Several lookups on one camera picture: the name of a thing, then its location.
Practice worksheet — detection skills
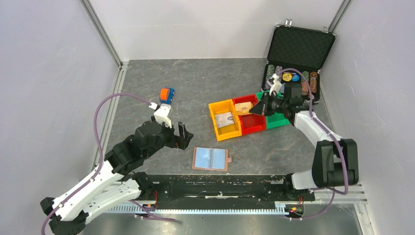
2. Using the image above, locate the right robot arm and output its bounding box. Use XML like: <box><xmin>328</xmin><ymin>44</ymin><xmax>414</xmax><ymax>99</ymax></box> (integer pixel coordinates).
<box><xmin>250</xmin><ymin>83</ymin><xmax>359</xmax><ymax>200</ymax></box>

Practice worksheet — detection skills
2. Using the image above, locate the blue orange toy car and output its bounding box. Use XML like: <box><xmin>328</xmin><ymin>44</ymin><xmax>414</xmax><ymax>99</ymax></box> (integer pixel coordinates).
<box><xmin>160</xmin><ymin>88</ymin><xmax>175</xmax><ymax>105</ymax></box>

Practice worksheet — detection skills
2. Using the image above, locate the yellow dealer chip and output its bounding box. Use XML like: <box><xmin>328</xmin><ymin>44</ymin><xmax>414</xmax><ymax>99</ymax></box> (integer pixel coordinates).
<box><xmin>282</xmin><ymin>72</ymin><xmax>293</xmax><ymax>82</ymax></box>

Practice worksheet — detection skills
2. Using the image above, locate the green plastic bin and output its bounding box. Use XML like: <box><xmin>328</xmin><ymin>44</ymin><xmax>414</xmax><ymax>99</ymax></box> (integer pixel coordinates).
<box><xmin>255</xmin><ymin>92</ymin><xmax>290</xmax><ymax>129</ymax></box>

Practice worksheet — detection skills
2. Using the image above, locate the blue dealer chip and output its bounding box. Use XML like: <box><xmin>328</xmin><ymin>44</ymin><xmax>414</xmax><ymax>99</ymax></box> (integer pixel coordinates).
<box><xmin>292</xmin><ymin>74</ymin><xmax>300</xmax><ymax>82</ymax></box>

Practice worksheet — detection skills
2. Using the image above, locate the card in yellow bin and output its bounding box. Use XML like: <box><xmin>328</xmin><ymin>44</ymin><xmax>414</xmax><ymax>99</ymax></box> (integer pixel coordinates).
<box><xmin>214</xmin><ymin>112</ymin><xmax>234</xmax><ymax>129</ymax></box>

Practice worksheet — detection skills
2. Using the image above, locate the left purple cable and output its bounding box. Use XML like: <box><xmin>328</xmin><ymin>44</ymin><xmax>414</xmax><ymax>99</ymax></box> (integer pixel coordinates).
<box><xmin>40</xmin><ymin>93</ymin><xmax>177</xmax><ymax>235</ymax></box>

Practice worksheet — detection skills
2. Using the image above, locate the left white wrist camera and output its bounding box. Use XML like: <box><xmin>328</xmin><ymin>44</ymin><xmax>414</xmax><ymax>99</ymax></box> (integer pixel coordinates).
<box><xmin>149</xmin><ymin>102</ymin><xmax>172</xmax><ymax>128</ymax></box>

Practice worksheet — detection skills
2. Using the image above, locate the red plastic bin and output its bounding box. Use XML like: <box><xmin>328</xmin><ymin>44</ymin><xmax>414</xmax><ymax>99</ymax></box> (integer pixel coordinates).
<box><xmin>232</xmin><ymin>94</ymin><xmax>266</xmax><ymax>135</ymax></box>

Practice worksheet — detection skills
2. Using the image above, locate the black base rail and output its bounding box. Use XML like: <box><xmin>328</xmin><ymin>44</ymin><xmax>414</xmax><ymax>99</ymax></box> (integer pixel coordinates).
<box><xmin>137</xmin><ymin>174</ymin><xmax>315</xmax><ymax>210</ymax></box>

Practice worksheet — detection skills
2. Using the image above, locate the black poker chip case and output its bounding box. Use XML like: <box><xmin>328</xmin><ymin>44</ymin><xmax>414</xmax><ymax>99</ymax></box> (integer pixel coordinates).
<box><xmin>261</xmin><ymin>24</ymin><xmax>336</xmax><ymax>104</ymax></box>

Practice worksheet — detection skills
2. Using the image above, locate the yellow plastic bin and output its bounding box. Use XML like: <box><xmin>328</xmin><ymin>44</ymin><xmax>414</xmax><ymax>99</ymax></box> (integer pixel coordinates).
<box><xmin>208</xmin><ymin>99</ymin><xmax>242</xmax><ymax>141</ymax></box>

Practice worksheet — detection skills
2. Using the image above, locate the tan leather card holder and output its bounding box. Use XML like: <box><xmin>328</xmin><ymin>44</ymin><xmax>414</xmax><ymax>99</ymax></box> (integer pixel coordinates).
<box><xmin>192</xmin><ymin>147</ymin><xmax>232</xmax><ymax>171</ymax></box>

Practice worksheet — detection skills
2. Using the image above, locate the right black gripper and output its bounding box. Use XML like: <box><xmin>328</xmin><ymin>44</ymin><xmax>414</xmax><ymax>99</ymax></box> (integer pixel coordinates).
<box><xmin>250</xmin><ymin>92</ymin><xmax>288</xmax><ymax>117</ymax></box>

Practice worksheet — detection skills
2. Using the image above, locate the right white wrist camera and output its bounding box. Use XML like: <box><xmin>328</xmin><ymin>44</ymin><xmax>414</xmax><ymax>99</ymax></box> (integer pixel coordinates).
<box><xmin>267</xmin><ymin>73</ymin><xmax>282</xmax><ymax>96</ymax></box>

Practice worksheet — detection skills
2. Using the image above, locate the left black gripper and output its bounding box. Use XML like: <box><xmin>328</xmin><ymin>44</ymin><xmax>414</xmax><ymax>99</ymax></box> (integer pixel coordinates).
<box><xmin>143</xmin><ymin>116</ymin><xmax>193</xmax><ymax>159</ymax></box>

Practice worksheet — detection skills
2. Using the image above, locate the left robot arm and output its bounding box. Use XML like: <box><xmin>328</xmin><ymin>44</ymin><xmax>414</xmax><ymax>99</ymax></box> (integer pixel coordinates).
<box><xmin>40</xmin><ymin>120</ymin><xmax>194</xmax><ymax>235</ymax></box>

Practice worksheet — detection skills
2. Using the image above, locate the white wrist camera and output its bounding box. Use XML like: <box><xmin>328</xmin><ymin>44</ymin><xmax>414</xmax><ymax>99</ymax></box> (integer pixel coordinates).
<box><xmin>267</xmin><ymin>73</ymin><xmax>282</xmax><ymax>96</ymax></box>
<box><xmin>149</xmin><ymin>102</ymin><xmax>172</xmax><ymax>128</ymax></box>

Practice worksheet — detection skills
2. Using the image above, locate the white toothed cable duct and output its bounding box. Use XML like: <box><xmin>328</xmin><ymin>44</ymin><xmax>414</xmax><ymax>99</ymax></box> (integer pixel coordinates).
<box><xmin>107</xmin><ymin>202</ymin><xmax>300</xmax><ymax>216</ymax></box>

